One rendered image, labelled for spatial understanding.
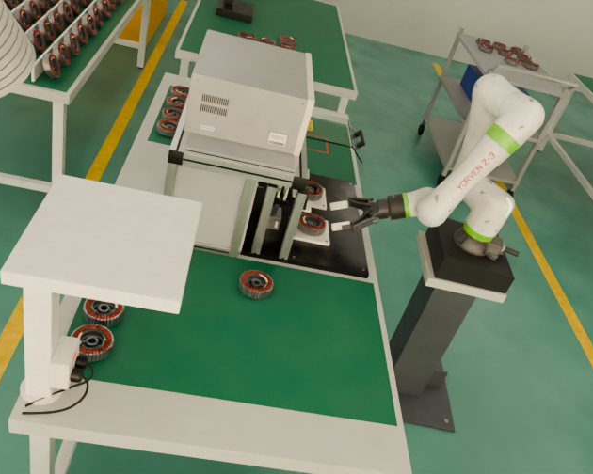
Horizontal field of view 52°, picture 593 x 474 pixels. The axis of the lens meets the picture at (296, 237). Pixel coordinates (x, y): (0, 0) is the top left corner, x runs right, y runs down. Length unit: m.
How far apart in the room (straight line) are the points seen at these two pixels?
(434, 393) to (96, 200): 1.99
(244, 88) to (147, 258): 0.79
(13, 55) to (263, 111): 1.02
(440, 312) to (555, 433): 0.95
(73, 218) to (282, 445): 0.76
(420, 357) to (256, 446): 1.29
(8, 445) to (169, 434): 1.00
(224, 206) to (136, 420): 0.76
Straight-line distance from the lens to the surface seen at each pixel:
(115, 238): 1.38
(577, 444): 3.26
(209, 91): 1.96
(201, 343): 1.79
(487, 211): 2.34
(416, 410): 2.88
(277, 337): 1.87
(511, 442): 3.05
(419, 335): 2.65
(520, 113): 2.09
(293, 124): 1.99
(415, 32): 7.68
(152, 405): 1.64
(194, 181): 1.97
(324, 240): 2.26
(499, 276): 2.41
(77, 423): 1.61
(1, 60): 1.10
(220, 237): 2.08
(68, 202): 1.48
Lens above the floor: 2.06
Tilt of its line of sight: 35 degrees down
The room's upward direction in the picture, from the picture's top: 17 degrees clockwise
